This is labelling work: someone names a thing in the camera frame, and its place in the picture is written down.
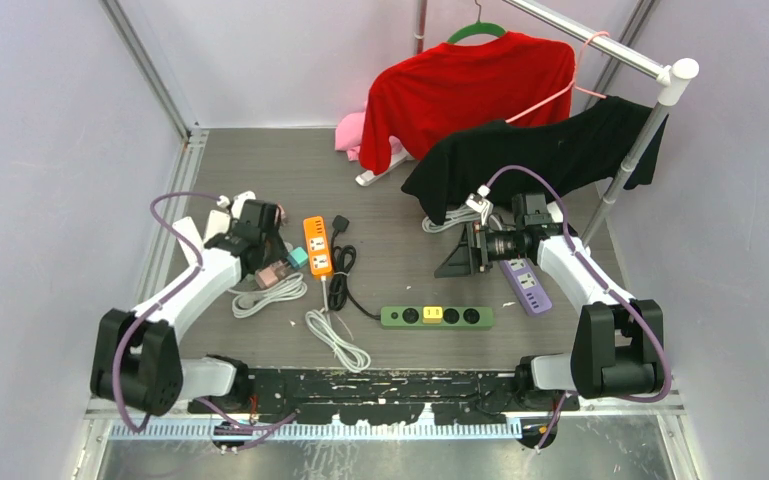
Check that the orange power strip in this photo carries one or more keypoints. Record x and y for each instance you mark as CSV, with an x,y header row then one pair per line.
x,y
318,248

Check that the pink hanger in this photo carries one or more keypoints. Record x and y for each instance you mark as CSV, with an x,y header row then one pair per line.
x,y
572,85

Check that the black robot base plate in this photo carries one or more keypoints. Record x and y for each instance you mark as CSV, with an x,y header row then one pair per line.
x,y
387,397

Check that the black t-shirt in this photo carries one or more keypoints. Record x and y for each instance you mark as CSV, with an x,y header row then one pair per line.
x,y
570,154

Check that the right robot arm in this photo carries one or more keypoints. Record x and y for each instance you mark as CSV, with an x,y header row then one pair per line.
x,y
617,349

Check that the purple power strip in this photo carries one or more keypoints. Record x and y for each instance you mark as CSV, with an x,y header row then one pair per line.
x,y
526,286

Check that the green hanger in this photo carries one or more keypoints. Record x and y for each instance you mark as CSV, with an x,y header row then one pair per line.
x,y
478,27

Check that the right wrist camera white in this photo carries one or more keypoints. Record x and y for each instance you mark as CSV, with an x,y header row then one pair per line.
x,y
479,202

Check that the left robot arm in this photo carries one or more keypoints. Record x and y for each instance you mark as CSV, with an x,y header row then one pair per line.
x,y
137,362

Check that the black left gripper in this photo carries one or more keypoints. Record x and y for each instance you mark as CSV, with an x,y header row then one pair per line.
x,y
277,251

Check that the pink cloth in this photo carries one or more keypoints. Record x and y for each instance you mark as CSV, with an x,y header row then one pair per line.
x,y
348,134

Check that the green power strip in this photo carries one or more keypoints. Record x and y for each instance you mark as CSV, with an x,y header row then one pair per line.
x,y
455,318

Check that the yellow plug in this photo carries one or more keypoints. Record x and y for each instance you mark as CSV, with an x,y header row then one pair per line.
x,y
432,315

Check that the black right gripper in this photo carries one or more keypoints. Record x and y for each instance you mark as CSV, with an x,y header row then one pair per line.
x,y
458,263

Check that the red t-shirt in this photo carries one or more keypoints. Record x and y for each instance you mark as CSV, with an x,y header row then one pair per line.
x,y
450,88

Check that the small white power strip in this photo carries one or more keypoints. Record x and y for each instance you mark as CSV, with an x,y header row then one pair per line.
x,y
189,239

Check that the large white power strip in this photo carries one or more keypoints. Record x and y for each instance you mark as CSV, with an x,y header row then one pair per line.
x,y
218,223

